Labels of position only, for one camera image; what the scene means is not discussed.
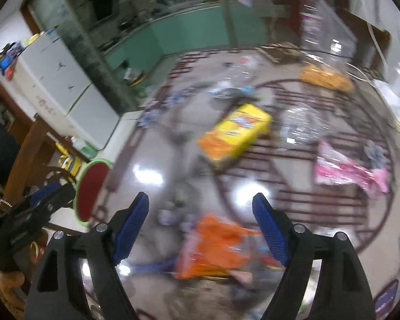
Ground small white purple wrapper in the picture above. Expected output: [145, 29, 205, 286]
[156, 200, 195, 232]

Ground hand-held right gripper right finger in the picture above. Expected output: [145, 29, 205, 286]
[252, 192, 377, 320]

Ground crumpled clear plastic wrapper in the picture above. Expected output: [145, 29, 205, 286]
[279, 103, 331, 145]

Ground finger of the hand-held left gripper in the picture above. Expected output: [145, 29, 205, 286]
[26, 182, 76, 214]

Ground green kitchen cabinet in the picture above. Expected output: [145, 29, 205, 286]
[102, 3, 232, 74]

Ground white refrigerator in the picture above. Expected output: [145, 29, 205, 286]
[16, 31, 121, 151]

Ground yellow bowl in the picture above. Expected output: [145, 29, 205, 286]
[124, 67, 146, 86]

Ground yellow toy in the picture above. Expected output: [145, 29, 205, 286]
[55, 143, 82, 175]

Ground grey crumpled wrapper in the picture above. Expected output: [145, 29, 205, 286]
[363, 139, 389, 165]

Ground red stool with green rim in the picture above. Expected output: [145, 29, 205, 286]
[73, 158, 114, 230]

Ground purple packet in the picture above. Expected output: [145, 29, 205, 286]
[374, 279, 400, 319]

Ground blue white wrapper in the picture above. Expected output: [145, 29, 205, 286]
[209, 85, 257, 101]

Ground large clear purple-label bottle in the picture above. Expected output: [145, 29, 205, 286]
[298, 0, 359, 72]

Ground yellow snack box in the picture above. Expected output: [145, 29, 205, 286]
[197, 103, 274, 169]

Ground orange yellow snack bag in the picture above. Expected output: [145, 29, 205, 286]
[299, 64, 354, 92]

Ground brown wooden table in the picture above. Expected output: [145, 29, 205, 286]
[2, 115, 89, 209]

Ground pink plastic bag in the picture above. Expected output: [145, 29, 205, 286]
[314, 140, 391, 194]

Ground dark wooden cabinet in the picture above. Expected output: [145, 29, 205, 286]
[339, 9, 391, 81]

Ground brown cardboard piece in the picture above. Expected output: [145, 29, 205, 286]
[256, 42, 302, 63]

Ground row of small blue-white wrappers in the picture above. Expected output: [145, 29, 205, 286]
[136, 85, 201, 130]

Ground black range hood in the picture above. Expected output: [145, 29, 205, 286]
[79, 0, 118, 21]

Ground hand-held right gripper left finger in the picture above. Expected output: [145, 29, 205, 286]
[24, 191, 150, 320]

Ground blue red box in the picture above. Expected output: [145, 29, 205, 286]
[0, 53, 20, 81]

